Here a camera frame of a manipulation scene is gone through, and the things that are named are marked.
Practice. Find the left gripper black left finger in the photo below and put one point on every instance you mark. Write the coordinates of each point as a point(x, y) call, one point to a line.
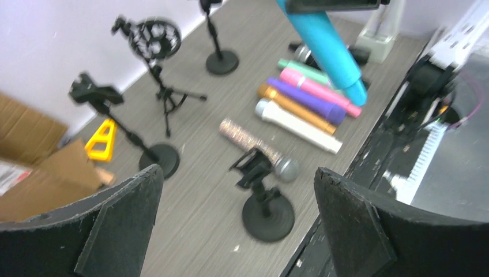
point(105, 234)

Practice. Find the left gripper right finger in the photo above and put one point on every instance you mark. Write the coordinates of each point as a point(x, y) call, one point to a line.
point(370, 234)

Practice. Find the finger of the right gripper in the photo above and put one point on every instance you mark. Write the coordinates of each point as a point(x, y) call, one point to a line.
point(312, 6)

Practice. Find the blue toy microphone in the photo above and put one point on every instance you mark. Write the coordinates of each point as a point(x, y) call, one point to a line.
point(329, 52)

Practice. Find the teal microphone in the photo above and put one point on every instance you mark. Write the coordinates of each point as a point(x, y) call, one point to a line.
point(310, 72)

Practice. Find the cardboard box with label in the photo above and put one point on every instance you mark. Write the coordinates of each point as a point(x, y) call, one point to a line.
point(37, 174)

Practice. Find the black mic stand round base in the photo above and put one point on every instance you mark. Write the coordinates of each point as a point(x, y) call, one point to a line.
point(85, 90)

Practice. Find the black mic stand front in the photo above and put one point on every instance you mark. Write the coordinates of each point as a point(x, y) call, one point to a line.
point(267, 215)

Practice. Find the gold microphone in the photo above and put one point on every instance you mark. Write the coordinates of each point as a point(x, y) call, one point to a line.
point(269, 92)

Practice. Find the glitter microphone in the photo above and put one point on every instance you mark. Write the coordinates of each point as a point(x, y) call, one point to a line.
point(285, 168)

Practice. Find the pink microphone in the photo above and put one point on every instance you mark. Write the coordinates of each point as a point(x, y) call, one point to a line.
point(297, 79)

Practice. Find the purple microphone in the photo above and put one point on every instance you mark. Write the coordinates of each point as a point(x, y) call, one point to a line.
point(327, 110)

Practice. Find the white microphone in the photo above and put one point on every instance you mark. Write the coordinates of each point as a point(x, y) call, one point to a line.
point(269, 111)

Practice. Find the yellow triangle toy block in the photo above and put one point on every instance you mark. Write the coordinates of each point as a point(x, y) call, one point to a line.
point(100, 146)

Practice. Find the white wall bracket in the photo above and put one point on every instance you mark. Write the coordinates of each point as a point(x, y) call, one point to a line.
point(380, 32)

